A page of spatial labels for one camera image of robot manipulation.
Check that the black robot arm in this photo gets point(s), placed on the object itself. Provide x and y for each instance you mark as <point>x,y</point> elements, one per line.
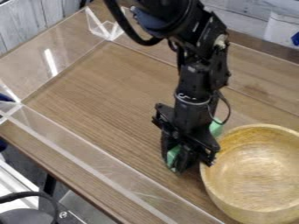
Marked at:
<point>198,37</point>

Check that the blue object at left edge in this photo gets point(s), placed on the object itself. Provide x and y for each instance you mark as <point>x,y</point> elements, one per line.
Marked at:
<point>6,98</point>

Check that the clear acrylic front wall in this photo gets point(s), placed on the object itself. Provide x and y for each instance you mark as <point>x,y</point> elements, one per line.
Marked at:
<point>88,132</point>

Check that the clear acrylic corner bracket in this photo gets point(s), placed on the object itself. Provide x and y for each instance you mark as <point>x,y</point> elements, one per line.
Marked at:
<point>107,30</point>

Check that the brown wooden bowl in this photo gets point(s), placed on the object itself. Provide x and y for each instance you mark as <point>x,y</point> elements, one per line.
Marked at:
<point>253,183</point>

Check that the grey metal plate with screw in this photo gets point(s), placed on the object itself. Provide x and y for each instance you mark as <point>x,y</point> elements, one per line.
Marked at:
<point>76,211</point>

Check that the white cylindrical container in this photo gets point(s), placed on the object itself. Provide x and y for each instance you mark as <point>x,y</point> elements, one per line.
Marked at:
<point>282,29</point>

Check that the black table leg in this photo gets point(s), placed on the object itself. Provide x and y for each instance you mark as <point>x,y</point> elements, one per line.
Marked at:
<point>50,185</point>

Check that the green rectangular block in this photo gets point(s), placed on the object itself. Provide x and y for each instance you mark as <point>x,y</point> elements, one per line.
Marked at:
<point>215,129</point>

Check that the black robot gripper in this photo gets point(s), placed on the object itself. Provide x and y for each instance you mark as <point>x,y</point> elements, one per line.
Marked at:
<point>185,125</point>

